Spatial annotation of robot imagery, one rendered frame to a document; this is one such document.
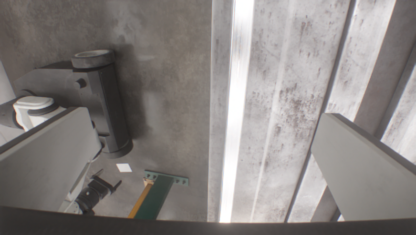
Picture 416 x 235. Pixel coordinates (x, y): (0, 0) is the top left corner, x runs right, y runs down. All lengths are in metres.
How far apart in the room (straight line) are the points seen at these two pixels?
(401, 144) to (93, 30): 1.24
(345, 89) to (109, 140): 1.12
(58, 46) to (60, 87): 0.27
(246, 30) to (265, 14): 0.05
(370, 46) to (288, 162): 0.16
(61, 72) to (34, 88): 0.26
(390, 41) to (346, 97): 0.07
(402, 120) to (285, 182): 0.16
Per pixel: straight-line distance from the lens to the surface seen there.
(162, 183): 1.44
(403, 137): 0.31
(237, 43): 0.19
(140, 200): 1.53
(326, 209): 0.39
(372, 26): 0.24
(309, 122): 0.27
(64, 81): 1.26
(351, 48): 0.24
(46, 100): 1.23
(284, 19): 0.23
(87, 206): 1.00
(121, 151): 1.28
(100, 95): 1.11
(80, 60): 1.09
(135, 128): 1.35
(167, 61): 1.08
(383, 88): 0.29
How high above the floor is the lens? 0.97
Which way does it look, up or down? 59 degrees down
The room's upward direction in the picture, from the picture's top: 156 degrees counter-clockwise
